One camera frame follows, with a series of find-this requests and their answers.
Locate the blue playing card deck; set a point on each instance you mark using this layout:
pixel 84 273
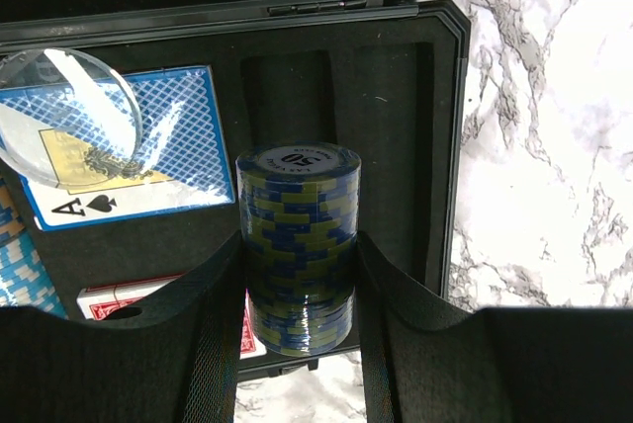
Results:
pixel 181 163

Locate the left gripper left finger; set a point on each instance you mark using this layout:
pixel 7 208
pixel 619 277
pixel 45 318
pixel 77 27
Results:
pixel 171 356

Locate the light blue poker chip stack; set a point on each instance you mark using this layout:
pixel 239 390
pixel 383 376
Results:
pixel 24 279

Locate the orange blue chip stack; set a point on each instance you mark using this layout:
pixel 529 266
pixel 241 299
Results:
pixel 11 223

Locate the clear round dealer button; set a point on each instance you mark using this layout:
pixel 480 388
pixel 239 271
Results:
pixel 68 119

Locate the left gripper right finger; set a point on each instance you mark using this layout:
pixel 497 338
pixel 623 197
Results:
pixel 426 360

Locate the red playing card deck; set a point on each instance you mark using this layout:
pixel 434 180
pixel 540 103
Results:
pixel 99 302

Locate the black foam-lined poker case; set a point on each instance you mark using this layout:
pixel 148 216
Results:
pixel 383 77

